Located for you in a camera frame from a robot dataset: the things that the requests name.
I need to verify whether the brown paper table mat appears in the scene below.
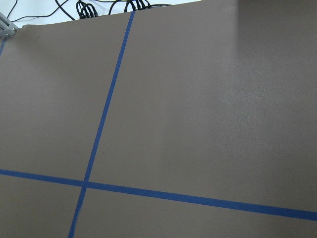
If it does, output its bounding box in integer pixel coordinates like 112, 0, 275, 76
0, 0, 317, 238

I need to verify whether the aluminium frame post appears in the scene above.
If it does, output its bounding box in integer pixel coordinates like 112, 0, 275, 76
0, 12, 19, 39

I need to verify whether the black cable bundle on desk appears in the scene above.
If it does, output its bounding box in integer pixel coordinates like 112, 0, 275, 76
76, 1, 98, 20

